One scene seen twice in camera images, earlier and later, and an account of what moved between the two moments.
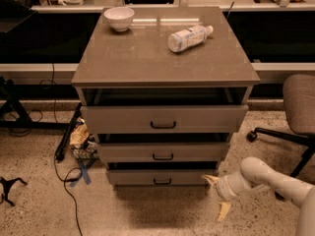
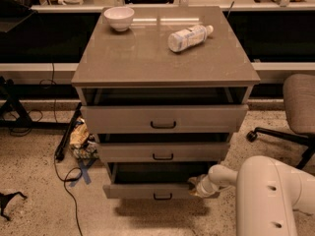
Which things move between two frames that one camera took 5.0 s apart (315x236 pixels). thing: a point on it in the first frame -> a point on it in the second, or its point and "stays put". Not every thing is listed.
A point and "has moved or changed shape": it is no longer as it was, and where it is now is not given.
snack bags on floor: (83, 144) stays put
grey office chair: (298, 115) stays put
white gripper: (222, 188) -> (204, 187)
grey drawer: (164, 151) stays put
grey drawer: (158, 177) has moved or changed shape
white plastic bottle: (189, 37) stays put
